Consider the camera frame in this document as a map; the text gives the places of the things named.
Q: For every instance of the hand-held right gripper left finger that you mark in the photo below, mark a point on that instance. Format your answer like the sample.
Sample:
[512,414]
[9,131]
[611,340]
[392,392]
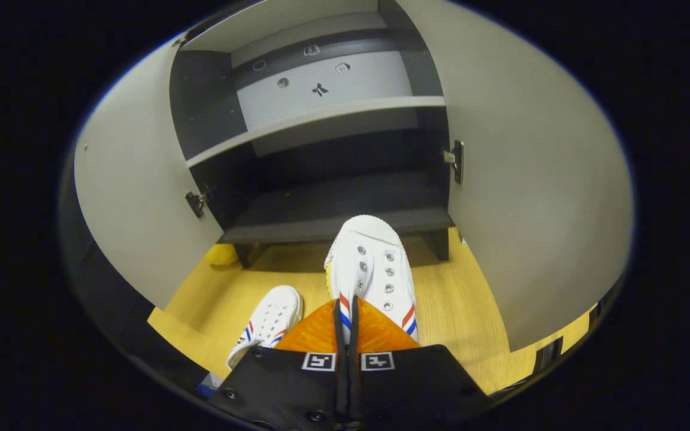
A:
[285,389]

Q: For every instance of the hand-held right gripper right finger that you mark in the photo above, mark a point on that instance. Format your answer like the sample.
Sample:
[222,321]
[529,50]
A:
[417,389]

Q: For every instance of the white striped shoe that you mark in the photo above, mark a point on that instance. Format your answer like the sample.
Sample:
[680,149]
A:
[273,314]
[375,257]

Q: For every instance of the grey cabinet door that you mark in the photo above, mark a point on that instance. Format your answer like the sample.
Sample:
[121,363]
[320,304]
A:
[141,179]
[530,179]

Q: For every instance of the dark grey cabinet shelf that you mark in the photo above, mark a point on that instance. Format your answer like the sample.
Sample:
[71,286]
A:
[321,209]

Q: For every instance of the metal door hinge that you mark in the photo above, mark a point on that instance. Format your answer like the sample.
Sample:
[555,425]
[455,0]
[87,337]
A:
[196,202]
[456,161]

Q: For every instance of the light grey cabinet shelf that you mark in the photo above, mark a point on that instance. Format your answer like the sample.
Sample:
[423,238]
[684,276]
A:
[321,123]

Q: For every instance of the yellow soft object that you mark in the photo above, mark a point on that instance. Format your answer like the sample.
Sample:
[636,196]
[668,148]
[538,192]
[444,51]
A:
[220,254]

